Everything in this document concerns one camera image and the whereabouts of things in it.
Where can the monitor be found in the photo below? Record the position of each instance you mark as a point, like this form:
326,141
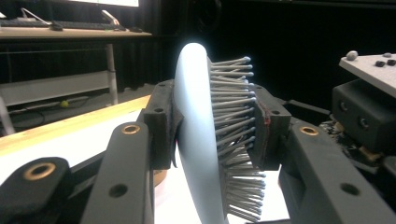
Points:
106,2

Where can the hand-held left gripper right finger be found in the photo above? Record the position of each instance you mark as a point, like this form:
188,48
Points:
274,130

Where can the yellow-green ball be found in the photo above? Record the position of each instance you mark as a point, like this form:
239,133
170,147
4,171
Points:
64,103

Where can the white handheld device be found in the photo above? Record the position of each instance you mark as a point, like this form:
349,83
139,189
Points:
109,17

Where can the black computer mouse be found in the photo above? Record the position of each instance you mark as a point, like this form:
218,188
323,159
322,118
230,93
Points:
56,27

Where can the light blue hairbrush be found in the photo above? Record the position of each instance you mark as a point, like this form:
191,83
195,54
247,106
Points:
194,124

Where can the wooden desk with metal frame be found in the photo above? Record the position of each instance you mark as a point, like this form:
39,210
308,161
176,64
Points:
62,33

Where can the black keyboard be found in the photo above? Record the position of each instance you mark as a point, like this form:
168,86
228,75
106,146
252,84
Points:
77,25

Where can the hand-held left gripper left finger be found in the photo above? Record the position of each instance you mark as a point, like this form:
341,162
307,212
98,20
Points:
160,133

